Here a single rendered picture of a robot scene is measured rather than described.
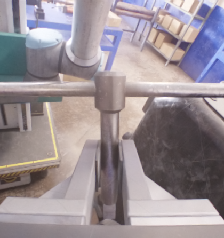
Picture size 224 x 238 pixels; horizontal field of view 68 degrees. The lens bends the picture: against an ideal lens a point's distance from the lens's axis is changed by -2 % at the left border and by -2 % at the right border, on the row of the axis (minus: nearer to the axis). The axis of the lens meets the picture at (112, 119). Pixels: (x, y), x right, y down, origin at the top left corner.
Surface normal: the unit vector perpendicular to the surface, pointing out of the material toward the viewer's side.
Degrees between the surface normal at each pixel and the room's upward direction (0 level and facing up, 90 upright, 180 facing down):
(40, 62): 90
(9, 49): 90
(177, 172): 90
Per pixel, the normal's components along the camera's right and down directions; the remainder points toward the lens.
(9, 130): 0.29, -0.67
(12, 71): 0.35, 0.74
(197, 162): -0.85, 0.15
